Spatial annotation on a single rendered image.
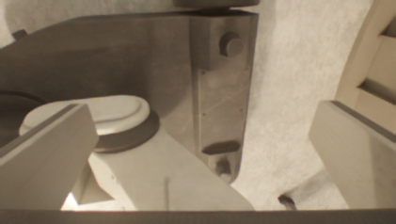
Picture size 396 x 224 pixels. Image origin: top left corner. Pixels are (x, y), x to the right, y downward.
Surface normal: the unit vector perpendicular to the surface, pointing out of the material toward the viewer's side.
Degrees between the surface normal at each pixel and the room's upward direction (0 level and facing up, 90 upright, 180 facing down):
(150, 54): 0
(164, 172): 90
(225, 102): 0
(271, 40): 0
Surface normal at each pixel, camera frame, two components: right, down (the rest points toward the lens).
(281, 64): 0.18, 0.51
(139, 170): -0.02, -0.86
